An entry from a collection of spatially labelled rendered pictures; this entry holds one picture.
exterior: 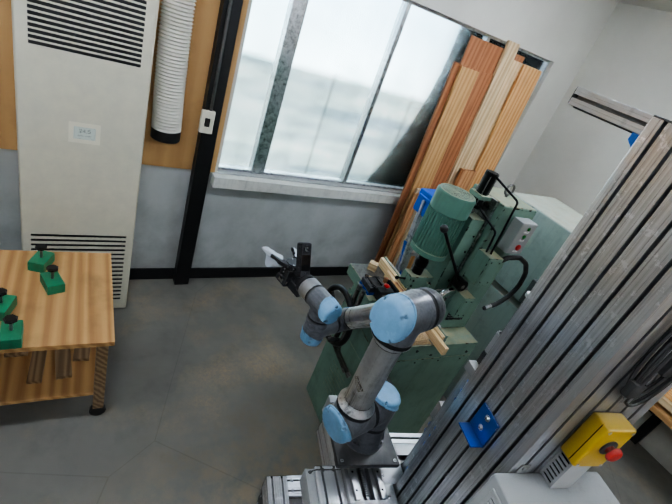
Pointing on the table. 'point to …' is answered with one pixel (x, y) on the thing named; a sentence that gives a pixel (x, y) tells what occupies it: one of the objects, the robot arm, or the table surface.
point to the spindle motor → (437, 212)
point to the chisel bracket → (415, 279)
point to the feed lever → (454, 264)
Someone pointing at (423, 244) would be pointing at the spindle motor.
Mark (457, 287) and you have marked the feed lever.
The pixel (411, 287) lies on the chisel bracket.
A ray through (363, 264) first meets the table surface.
